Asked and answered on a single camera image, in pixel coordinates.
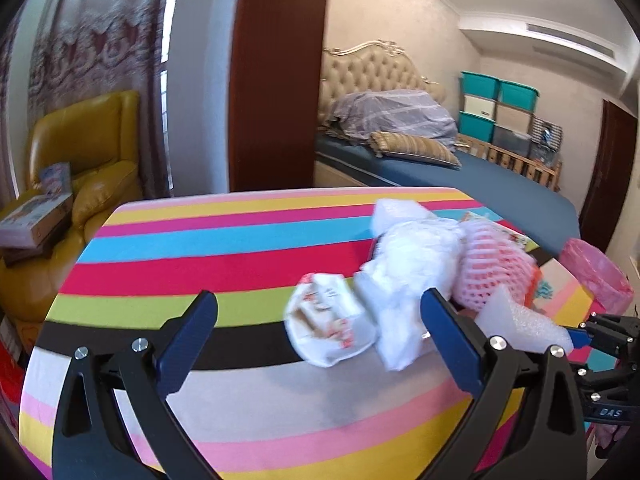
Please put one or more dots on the crumpled white plastic bag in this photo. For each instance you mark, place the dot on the crumpled white plastic bag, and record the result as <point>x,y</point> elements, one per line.
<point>415,255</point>

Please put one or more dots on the printed paper packet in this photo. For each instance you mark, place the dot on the printed paper packet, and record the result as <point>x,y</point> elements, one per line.
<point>515,237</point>

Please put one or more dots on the beige tufted headboard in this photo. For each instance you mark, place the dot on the beige tufted headboard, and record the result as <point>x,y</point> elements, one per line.
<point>375,70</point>

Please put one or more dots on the blue striped duvet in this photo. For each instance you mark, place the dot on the blue striped duvet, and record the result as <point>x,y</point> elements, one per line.
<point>395,115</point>

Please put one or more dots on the yellow leather armchair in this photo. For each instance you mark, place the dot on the yellow leather armchair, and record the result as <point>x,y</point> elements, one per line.
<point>105,180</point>

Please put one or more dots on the pink trash bag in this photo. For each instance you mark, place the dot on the pink trash bag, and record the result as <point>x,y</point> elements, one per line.
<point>595,275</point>

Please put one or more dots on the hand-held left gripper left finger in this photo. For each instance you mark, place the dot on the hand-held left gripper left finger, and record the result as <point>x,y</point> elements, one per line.
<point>190,345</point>

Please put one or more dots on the ceiling air vent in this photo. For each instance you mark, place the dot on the ceiling air vent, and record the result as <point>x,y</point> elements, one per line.
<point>570,40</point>

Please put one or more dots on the gold striped pillow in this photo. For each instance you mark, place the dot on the gold striped pillow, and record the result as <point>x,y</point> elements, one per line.
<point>415,147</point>

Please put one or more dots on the white foam sheet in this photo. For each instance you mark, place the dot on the white foam sheet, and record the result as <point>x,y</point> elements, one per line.
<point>520,322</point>

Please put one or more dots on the crumpled white red paper carton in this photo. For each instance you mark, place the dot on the crumpled white red paper carton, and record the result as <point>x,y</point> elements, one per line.
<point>325,325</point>

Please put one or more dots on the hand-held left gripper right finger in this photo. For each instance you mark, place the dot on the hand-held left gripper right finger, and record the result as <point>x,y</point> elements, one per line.
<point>450,342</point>

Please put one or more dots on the colourful foam floor mat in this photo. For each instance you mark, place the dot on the colourful foam floor mat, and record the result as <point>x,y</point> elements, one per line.
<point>560,295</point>

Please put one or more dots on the pink foam fruit net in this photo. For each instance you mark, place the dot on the pink foam fruit net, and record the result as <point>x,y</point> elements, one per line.
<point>495,265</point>

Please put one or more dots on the wooden crib rail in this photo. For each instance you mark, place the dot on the wooden crib rail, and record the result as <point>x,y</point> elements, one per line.
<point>500,156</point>

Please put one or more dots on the bed with blue sheet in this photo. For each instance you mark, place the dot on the bed with blue sheet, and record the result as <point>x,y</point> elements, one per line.
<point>500,185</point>

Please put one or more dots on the rainbow striped tablecloth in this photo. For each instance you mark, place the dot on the rainbow striped tablecloth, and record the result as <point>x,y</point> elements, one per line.
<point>200,240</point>

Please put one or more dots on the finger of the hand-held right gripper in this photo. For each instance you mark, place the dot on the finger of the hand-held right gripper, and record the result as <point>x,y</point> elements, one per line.
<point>580,338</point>
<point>607,380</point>

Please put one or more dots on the dark wooden room door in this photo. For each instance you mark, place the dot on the dark wooden room door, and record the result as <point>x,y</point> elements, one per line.
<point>612,170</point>

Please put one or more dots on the black white patterned bag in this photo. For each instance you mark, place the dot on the black white patterned bag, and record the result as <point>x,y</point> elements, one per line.
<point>546,137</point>

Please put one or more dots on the patterned lace curtain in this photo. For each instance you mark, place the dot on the patterned lace curtain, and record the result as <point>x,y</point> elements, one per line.
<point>100,35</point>

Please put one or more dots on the brown wooden door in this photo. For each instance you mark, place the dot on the brown wooden door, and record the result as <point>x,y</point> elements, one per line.
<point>280,85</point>

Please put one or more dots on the stack of plastic storage boxes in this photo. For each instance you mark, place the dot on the stack of plastic storage boxes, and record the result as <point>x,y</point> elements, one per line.
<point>480,105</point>

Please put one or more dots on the colourful picture book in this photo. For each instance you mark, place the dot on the colourful picture book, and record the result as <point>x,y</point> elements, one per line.
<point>55,177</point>

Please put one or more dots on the flat cardboard box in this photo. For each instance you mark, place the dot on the flat cardboard box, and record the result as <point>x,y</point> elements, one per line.
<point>35,220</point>

